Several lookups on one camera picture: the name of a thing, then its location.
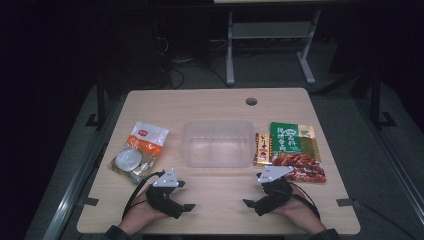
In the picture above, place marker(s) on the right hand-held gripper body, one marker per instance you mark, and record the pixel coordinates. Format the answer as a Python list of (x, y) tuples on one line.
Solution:
[(275, 195)]

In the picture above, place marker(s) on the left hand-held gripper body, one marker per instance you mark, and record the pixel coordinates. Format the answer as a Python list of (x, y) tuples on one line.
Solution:
[(163, 200)]

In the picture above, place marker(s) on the small yellow and red packet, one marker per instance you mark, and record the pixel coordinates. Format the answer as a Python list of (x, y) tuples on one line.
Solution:
[(263, 150)]

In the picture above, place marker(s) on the green and gold seasoning packet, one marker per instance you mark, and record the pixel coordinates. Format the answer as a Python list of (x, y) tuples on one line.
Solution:
[(290, 140)]

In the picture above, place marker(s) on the clear plastic container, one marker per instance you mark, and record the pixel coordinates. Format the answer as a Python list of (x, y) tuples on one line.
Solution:
[(218, 143)]

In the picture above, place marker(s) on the orange and white food packet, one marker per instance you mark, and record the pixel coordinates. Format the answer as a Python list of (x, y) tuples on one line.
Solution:
[(143, 143)]

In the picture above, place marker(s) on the person's left hand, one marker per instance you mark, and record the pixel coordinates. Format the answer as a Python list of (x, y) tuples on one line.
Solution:
[(136, 216)]

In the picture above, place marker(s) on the person's right hand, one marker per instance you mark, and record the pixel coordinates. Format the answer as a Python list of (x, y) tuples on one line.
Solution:
[(301, 213)]

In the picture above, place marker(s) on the black metal stand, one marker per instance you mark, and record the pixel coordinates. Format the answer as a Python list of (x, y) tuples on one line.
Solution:
[(100, 106), (376, 100)]

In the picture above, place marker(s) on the grey metal table bracket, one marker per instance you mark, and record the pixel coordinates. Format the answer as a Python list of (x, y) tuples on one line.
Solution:
[(348, 202), (88, 201)]

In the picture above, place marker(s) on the white metal table frame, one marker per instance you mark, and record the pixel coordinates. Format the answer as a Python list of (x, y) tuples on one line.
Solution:
[(271, 30)]

